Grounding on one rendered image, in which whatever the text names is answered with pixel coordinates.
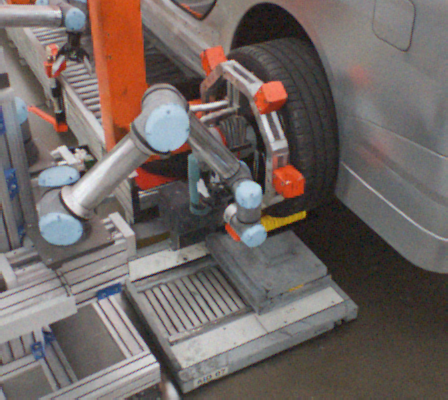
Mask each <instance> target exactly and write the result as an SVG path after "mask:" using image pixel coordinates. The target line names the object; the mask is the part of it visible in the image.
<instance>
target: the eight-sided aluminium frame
mask: <svg viewBox="0 0 448 400"><path fill-rule="evenodd" d="M227 81H230V82H231V84H232V85H233V86H235V87H237V88H239V89H240V90H241V91H242V92H243V93H244V94H245V95H246V96H247V97H248V99H249V101H250V106H251V108H252V111H253V113H254V116H255V119H256V122H257V124H258V127H259V129H260V132H261V134H262V137H263V140H264V142H265V145H266V150H267V162H266V185H265V194H264V195H262V201H261V211H262V210H264V209H265V208H267V207H270V206H272V205H273V204H275V203H278V202H281V201H283V200H284V199H285V198H284V197H283V196H282V195H280V194H279V193H277V192H276V191H275V190H274V189H273V186H272V182H273V170H276V169H279V168H282V167H285V166H287V160H288V153H289V150H288V144H287V138H286V137H285V136H284V133H283V130H282V129H281V126H280V123H279V121H278V118H277V115H276V112H275V111H273V112H270V113H266V115H265V114H263V115H261V114H260V112H259V110H258V108H257V107H256V105H255V103H254V100H253V96H254V95H255V93H256V91H257V90H258V88H260V86H261V85H264V83H263V82H262V81H260V80H259V79H257V78H256V77H255V76H253V75H252V74H251V73H250V72H249V71H248V70H247V69H244V68H243V67H242V66H240V65H239V64H238V62H235V61H234V60H231V61H228V62H224V63H219V64H218V66H216V68H215V69H213V70H212V72H211V73H210V74H209V75H208V76H207V78H206V80H205V81H204V82H202V84H201V89H200V92H201V105H205V104H209V95H210V103H214V102H218V101H219V88H220V87H222V86H223V85H224V84H225V83H226V82H227ZM266 116H267V118H266ZM267 119H268V121H269V124H270V126H269V124H268V121H267ZM205 126H206V128H213V127H217V126H219V119H217V120H214V121H211V122H210V125H209V123H207V124H206V125H205ZM270 127H271V129H272V131H271V129H270ZM272 134H273V136H272ZM273 137H274V139H273Z"/></svg>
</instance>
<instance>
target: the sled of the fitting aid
mask: <svg viewBox="0 0 448 400"><path fill-rule="evenodd" d="M227 234H228V231H227V230H226V228H222V229H220V230H218V231H215V232H212V233H209V234H206V248H207V250H208V252H209V253H210V254H211V255H212V256H213V257H214V258H215V260H216V261H217V262H218V264H219V265H220V266H221V267H222V269H223V270H224V271H225V273H226V274H228V277H229V278H230V279H231V281H232V282H233V283H234V284H235V286H236V287H237V288H238V290H239V291H240V292H241V293H242V294H243V295H244V296H245V298H246V299H247V300H248V303H249V304H250V305H251V307H252V308H254V310H255V311H256V312H257V313H258V315H259V316H261V315H263V314H266V313H267V312H270V311H272V310H274V309H277V308H279V307H284V306H287V305H288V304H290V303H293V302H295V301H298V300H300V299H303V298H305V297H306V296H309V295H311V294H314V293H316V292H319V291H321V290H323V289H325V288H327V287H330V280H331V274H330V273H329V272H328V271H327V274H326V275H324V276H322V277H319V278H317V279H314V280H312V281H309V282H308V283H305V284H303V285H300V286H298V287H295V288H293V289H289V290H286V291H284V292H281V293H279V294H276V295H274V296H271V297H269V298H266V297H265V296H264V294H263V293H262V292H261V291H260V290H259V289H258V288H257V287H256V285H255V284H254V283H253V282H252V280H251V279H250V278H249V276H248V274H246V273H245V272H244V270H243V269H242V268H241V267H240V265H239V264H238V263H237V262H236V260H235V259H234V258H233V257H232V256H231V255H230V254H229V253H228V250H227V249H226V248H225V247H224V245H223V244H222V243H221V236H222V235H227Z"/></svg>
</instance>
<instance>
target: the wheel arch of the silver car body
mask: <svg viewBox="0 0 448 400"><path fill-rule="evenodd" d="M284 37H291V38H299V39H301V40H304V41H305V42H307V43H308V44H310V45H311V46H312V47H314V48H316V46H315V44H314V42H313V40H312V39H311V38H310V36H309V34H308V33H307V31H306V30H305V28H304V27H303V24H302V23H301V22H300V21H299V20H298V19H297V18H296V17H295V15H294V14H293V13H291V12H290V11H289V10H288V9H287V8H286V7H283V6H282V5H280V4H278V3H276V2H273V1H269V0H261V1H257V2H255V3H253V4H251V5H248V6H247V7H246V9H245V10H244V11H243V13H241V15H240V17H239V19H237V22H236V24H235V26H234V28H233V31H232V34H231V37H230V41H229V45H228V53H229V52H230V51H233V50H235V49H237V48H241V47H246V46H249V45H253V44H258V43H262V42H267V41H270V40H275V39H279V38H284ZM316 50H317V48H316ZM317 52H318V50H317ZM318 54H319V52H318ZM319 57H320V54H319ZM320 58H321V57H320ZM321 60H322V58H321ZM322 63H323V60H322ZM323 66H324V68H325V65H324V63H323ZM325 71H326V68H325ZM327 79H328V76H327ZM328 82H329V79H328ZM329 86H330V82H329ZM330 90H331V86H330ZM331 93H332V90H331ZM332 97H333V93H332ZM333 101H334V97H333ZM334 106H335V101H334ZM335 112H336V106H335ZM336 117H337V112H336ZM337 125H338V117H337ZM338 134H339V125H338ZM339 168H340V134H339V167H338V175H337V181H336V186H335V189H334V193H335V191H336V187H337V183H338V177H339Z"/></svg>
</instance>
